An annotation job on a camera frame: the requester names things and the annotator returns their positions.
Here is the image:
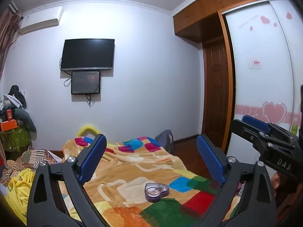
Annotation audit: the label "person's right hand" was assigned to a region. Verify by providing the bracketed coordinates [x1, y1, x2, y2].
[271, 172, 283, 196]

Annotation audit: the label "yellow cloth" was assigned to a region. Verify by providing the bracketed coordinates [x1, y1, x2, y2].
[5, 169, 35, 226]

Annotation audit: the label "striped cloth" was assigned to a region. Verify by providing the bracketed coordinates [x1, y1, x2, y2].
[1, 149, 57, 186]

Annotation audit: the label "brown wooden door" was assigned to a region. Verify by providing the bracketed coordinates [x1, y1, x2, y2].
[201, 12, 234, 153]

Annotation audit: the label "white wardrobe door pink hearts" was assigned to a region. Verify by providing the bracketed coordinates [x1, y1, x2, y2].
[224, 0, 303, 166]

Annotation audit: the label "orange box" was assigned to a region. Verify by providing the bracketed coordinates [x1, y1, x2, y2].
[1, 119, 18, 132]

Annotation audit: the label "colourful patchwork fleece blanket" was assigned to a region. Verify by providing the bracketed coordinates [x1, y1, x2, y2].
[56, 135, 242, 227]

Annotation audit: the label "grey bag by bed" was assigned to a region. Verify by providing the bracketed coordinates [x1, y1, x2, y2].
[155, 130, 175, 155]

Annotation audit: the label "purple heart-shaped tin box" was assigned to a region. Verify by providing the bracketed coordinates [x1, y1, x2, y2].
[144, 183, 169, 203]

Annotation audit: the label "pile of clothes on chair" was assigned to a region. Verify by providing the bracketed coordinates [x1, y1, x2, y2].
[1, 85, 37, 153]

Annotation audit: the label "brown overhead cabinets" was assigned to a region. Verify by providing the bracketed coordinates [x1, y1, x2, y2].
[174, 0, 257, 43]

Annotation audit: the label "white air conditioner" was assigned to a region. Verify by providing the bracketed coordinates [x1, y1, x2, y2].
[20, 7, 63, 35]

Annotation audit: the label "patterned curtain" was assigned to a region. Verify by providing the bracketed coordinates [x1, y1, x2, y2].
[0, 8, 22, 77]

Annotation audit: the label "small black wall monitor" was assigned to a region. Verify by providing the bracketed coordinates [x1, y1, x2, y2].
[71, 70, 101, 95]

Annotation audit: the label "black wall television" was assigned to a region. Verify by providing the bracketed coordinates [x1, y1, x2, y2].
[61, 38, 115, 71]

